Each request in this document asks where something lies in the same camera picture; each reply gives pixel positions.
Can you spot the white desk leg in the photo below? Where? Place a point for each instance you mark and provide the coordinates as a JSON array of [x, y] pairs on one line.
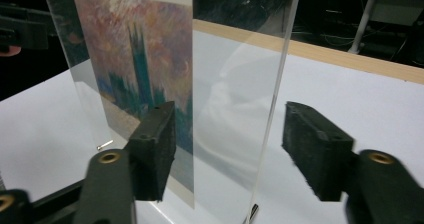
[[365, 17]]

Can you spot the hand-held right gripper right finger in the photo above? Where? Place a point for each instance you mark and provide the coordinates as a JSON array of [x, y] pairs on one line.
[[316, 150]]

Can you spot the wooden table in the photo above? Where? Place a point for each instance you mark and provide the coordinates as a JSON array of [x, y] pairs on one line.
[[333, 55]]

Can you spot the clear acrylic photo frame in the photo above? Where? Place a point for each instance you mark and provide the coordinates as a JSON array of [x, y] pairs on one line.
[[233, 84]]

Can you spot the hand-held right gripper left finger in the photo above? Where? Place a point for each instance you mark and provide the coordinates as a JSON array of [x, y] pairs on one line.
[[153, 150]]

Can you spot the grey desk panel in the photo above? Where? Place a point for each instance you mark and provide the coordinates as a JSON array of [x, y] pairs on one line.
[[396, 12]]

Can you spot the small metal frame peg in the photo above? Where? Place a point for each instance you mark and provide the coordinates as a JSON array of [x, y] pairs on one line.
[[105, 145]]

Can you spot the white table cover sheet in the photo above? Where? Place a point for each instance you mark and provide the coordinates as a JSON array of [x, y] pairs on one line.
[[366, 100]]

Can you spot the painting print card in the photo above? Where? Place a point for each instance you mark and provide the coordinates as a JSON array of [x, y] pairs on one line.
[[133, 50]]

